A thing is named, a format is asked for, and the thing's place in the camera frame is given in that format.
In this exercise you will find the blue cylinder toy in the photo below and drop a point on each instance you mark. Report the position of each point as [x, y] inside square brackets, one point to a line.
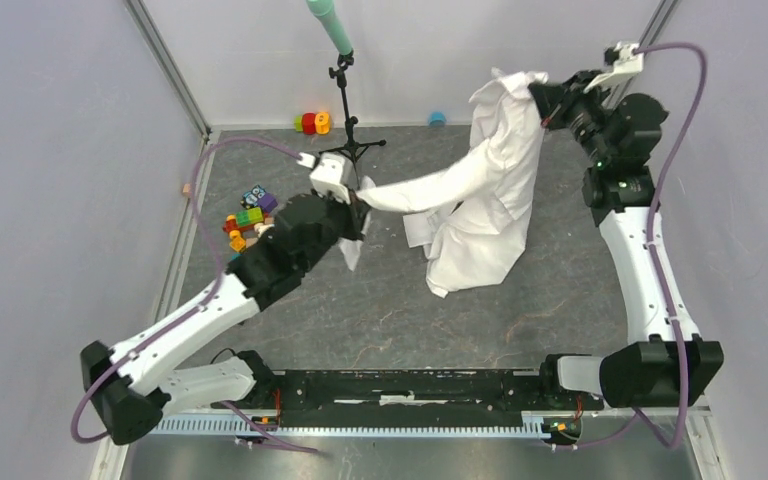
[437, 119]

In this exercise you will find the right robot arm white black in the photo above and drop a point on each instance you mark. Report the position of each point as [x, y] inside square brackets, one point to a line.
[666, 362]

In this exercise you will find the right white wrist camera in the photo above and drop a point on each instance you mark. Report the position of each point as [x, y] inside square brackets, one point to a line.
[623, 62]

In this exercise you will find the yellow lego brick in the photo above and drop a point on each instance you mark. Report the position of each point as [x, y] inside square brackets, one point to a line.
[237, 242]

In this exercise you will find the purple toy block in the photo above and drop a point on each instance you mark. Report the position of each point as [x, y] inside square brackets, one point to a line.
[268, 203]

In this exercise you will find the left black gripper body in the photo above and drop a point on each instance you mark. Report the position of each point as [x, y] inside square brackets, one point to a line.
[342, 221]

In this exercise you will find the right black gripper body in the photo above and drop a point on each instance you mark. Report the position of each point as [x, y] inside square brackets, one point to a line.
[584, 113]

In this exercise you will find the white button shirt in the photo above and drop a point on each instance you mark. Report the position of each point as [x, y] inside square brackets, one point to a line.
[472, 218]

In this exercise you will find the orange toy block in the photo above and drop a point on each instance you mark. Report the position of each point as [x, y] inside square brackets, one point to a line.
[322, 123]

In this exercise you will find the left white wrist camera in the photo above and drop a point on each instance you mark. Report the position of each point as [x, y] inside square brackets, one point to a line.
[329, 175]

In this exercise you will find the red toy block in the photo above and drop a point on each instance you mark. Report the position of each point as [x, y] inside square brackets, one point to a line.
[309, 123]

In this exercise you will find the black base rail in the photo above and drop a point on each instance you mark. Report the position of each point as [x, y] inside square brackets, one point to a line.
[436, 398]

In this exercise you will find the red toy piece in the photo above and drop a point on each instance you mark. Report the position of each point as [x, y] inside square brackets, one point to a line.
[230, 224]

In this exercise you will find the black tripod stand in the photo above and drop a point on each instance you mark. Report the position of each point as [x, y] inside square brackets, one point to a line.
[352, 149]

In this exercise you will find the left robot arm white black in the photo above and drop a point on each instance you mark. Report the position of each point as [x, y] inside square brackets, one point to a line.
[135, 383]

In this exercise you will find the green lego brick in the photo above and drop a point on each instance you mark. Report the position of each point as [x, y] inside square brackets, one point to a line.
[248, 218]

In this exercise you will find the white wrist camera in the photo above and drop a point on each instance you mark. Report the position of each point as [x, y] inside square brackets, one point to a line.
[329, 175]
[623, 62]

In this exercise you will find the blue owl picture block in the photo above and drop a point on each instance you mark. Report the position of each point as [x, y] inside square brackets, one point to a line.
[252, 198]

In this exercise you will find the teal foam pole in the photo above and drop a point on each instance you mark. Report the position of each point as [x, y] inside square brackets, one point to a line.
[325, 12]

